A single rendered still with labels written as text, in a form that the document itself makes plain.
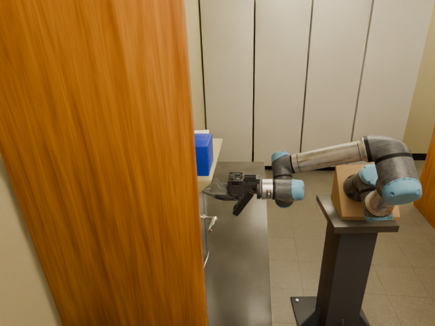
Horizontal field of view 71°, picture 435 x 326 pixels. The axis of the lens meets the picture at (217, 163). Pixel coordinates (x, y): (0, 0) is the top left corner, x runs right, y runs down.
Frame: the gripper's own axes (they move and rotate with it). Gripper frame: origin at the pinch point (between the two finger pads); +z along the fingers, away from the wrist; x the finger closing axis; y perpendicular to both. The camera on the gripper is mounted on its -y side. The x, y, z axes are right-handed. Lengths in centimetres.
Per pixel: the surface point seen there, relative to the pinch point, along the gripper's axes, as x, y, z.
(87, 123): 35, 39, 20
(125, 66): 35, 51, 9
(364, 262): -40, -66, -79
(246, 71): -284, 2, -7
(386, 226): -35, -38, -83
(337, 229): -32, -38, -59
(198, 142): 23.2, 29.2, -2.9
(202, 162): 25.5, 24.4, -4.2
